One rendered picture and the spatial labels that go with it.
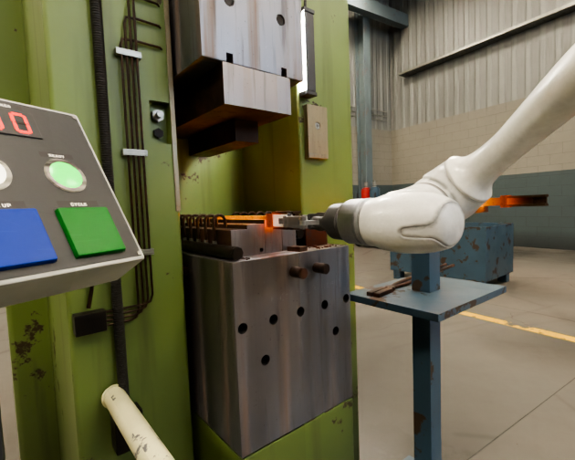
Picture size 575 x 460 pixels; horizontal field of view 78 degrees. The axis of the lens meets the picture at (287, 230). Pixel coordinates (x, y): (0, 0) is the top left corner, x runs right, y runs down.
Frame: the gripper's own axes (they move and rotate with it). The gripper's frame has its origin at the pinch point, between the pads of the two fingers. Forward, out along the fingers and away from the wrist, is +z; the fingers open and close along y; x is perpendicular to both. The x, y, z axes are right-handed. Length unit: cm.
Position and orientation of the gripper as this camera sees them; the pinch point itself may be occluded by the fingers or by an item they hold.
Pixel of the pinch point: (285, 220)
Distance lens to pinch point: 86.2
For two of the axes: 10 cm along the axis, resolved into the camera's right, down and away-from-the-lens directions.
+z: -6.3, -0.3, 7.7
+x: -0.4, -10.0, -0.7
